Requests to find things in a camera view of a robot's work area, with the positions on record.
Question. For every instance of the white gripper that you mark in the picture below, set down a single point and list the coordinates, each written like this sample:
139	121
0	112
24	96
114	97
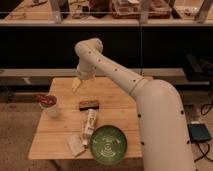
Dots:
82	75

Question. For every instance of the white tube package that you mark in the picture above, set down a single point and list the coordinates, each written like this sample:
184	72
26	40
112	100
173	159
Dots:
89	126

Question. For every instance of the green ceramic bowl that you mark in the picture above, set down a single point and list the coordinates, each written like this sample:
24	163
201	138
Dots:
108	145

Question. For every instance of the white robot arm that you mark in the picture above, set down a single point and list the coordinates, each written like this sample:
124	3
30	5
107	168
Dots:
164	134

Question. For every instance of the brown chocolate bar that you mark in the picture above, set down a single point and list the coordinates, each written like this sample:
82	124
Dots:
90	104

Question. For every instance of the wooden table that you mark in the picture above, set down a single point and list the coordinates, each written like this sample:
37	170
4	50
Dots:
116	108

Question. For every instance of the white cup with red lid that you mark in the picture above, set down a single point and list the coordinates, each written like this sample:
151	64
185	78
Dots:
49	104

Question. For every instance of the background shelf unit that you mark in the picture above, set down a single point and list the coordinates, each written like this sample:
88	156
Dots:
106	13

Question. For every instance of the dark box on right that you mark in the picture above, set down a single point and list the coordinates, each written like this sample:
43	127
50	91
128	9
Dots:
198	69

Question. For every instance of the black foot pedal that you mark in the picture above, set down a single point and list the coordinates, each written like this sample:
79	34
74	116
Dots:
199	133

